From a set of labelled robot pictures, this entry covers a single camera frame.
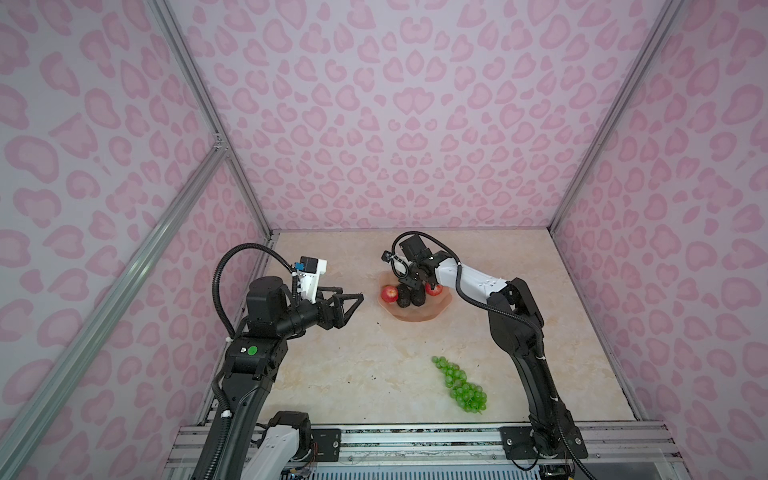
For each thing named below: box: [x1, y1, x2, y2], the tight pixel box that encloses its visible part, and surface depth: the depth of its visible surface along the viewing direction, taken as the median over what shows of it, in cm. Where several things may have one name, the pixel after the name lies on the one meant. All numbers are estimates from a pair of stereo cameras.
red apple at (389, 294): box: [381, 284, 399, 304], surface depth 95 cm
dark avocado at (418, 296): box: [410, 286, 426, 307], surface depth 97 cm
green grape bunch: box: [431, 356, 488, 415], surface depth 80 cm
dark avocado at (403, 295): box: [396, 283, 411, 308], surface depth 97 cm
